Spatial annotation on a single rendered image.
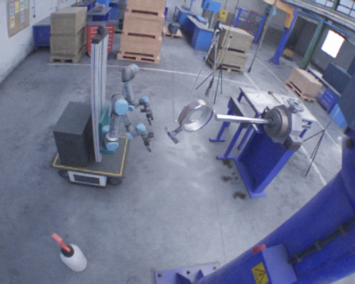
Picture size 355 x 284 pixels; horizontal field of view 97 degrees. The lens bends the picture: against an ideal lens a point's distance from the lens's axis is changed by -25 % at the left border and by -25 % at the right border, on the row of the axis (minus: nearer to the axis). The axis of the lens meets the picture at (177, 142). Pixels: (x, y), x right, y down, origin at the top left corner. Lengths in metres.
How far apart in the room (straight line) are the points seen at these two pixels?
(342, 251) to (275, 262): 0.22
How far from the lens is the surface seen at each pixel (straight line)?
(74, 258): 1.99
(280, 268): 0.72
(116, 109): 1.69
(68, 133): 2.22
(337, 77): 0.68
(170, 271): 2.34
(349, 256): 0.65
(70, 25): 5.69
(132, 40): 5.87
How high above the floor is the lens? 2.29
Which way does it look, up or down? 42 degrees down
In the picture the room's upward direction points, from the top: 16 degrees clockwise
